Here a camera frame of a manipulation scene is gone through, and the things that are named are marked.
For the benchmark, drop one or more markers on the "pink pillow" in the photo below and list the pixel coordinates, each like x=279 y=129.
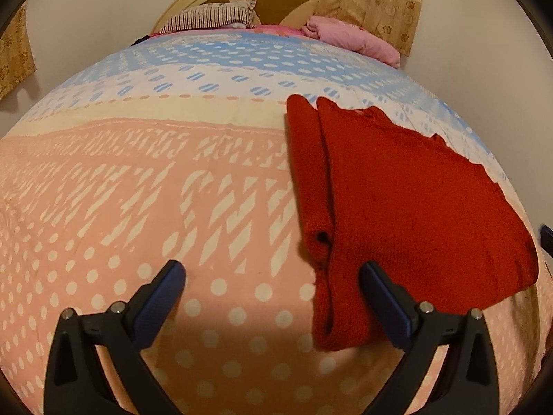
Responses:
x=351 y=37

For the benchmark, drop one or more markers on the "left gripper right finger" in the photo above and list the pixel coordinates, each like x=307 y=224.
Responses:
x=468 y=381

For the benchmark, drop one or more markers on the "beige side window curtain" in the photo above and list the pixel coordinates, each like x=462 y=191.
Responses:
x=17 y=61

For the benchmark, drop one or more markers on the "red knitted sweater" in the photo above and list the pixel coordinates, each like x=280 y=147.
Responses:
x=435 y=222

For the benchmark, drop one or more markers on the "polka dot bed cover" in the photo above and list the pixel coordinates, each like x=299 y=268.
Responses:
x=176 y=149

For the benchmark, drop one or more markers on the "striped pillow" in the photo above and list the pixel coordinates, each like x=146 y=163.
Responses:
x=212 y=16

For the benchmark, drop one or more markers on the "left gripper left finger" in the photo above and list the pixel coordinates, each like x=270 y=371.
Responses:
x=75 y=380

